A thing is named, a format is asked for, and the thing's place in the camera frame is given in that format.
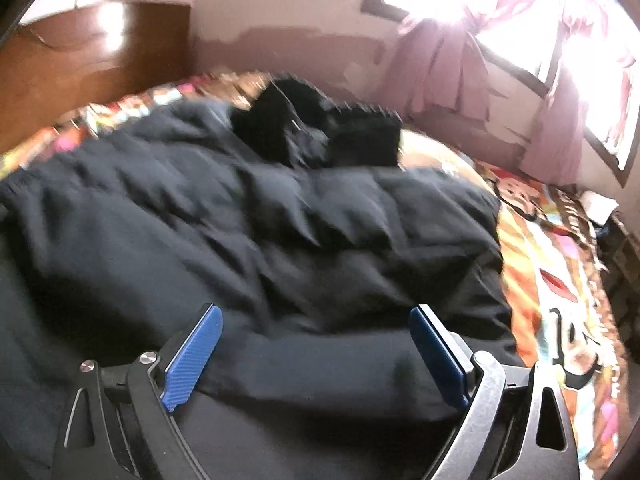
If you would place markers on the white folded item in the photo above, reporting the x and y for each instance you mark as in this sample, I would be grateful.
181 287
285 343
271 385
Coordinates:
597 206

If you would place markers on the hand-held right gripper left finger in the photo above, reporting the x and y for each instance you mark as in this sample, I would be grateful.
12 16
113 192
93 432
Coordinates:
195 355

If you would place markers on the wooden headboard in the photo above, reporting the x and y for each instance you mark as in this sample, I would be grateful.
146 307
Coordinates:
75 70

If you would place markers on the dark framed window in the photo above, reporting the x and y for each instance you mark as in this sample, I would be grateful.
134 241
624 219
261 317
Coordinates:
520 77

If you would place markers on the black knit garment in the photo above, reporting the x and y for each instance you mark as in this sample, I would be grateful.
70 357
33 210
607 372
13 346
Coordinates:
360 142

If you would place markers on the pink curtain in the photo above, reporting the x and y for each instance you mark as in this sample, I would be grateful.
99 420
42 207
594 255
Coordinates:
560 135
435 60

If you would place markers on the dark navy garment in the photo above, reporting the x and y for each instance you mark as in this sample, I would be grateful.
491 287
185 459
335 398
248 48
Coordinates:
250 240

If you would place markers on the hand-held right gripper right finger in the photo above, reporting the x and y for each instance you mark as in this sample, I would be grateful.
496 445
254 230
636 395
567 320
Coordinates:
440 355

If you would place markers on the dark bedside stand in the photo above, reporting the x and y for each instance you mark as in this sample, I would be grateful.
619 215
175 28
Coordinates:
617 260

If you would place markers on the printed cartoon bed sheet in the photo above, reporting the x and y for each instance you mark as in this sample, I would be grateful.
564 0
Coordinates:
550 285

